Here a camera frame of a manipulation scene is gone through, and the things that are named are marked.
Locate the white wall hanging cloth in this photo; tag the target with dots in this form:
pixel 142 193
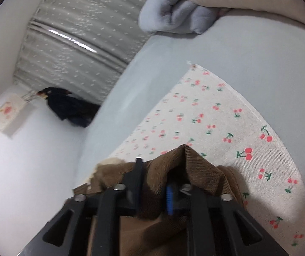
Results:
pixel 6 110

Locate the brown coat with fur collar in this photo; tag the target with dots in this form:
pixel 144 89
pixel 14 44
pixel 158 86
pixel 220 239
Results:
pixel 195 165

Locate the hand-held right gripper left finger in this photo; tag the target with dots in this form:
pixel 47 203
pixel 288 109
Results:
pixel 137 189

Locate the grey bed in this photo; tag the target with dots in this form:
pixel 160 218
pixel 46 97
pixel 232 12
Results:
pixel 248 45

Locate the light blue blanket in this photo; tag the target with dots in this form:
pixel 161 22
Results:
pixel 173 13

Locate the cherry print cloth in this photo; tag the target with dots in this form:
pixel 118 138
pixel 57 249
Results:
pixel 208 117

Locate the grey dotted curtain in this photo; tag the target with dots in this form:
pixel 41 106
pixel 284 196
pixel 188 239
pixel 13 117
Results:
pixel 80 32

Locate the dark hanging garment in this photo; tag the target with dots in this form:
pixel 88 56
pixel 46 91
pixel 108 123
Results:
pixel 67 106

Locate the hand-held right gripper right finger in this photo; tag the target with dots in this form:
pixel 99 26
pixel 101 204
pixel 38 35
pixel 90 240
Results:
pixel 169 200

